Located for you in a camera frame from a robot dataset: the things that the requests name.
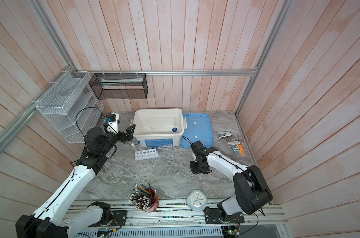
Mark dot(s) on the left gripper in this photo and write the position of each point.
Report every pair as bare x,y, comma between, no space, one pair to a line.
130,134

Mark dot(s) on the blue capped test tube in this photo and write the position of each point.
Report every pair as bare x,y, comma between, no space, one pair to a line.
140,147

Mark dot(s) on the white plastic storage bin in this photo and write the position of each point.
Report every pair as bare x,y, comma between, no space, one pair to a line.
162,121

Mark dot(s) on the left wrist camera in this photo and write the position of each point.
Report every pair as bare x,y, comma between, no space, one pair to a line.
111,122

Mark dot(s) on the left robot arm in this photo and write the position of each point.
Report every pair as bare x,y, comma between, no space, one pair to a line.
47,221

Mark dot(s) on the grey stapler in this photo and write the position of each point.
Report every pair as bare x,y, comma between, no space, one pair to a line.
225,134

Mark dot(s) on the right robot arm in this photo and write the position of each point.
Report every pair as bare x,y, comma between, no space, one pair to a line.
251,189

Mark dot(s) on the white wire mesh shelf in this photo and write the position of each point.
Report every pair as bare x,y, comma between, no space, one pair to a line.
71,107

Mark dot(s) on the blue plastic bin lid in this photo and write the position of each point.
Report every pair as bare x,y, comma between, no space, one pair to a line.
199,128

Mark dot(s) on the red cup of pencils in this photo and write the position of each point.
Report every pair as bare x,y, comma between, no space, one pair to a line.
145,198

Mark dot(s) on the white test tube rack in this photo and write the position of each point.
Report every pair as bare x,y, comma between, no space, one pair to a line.
146,154

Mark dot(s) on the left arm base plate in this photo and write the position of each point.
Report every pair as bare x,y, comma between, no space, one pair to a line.
118,218

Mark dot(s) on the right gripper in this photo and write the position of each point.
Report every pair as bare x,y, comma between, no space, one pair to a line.
194,169

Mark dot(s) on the black wire mesh basket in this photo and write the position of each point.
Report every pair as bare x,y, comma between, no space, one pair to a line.
119,86

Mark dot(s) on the pack of coloured markers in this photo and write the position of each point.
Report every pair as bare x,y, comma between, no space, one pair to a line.
237,148

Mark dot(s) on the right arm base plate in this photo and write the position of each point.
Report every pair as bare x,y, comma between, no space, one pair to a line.
218,216

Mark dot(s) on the white alarm clock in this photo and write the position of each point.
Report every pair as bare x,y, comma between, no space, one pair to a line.
197,201

